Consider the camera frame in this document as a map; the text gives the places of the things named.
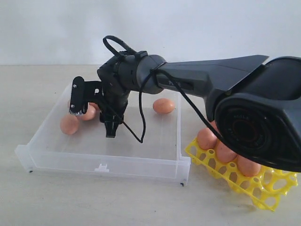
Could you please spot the yellow plastic egg tray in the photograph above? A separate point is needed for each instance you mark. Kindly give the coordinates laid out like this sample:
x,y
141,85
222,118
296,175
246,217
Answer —
x,y
265,189

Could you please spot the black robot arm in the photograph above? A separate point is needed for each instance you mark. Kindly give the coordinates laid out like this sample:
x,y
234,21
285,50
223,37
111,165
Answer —
x,y
255,102

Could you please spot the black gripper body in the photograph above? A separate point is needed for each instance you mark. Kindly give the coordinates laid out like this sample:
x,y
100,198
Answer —
x,y
113,106

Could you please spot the clear plastic drawer bin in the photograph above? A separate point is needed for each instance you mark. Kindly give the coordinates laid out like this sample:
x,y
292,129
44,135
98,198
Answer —
x,y
147,147

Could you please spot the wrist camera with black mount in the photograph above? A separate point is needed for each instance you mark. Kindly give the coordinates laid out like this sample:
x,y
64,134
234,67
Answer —
x,y
82,93

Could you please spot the brown egg second row left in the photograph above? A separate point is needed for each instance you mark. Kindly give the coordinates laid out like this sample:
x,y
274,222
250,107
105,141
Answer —
x,y
90,114

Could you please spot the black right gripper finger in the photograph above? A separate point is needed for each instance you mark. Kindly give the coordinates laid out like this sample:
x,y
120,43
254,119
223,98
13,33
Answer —
x,y
111,128

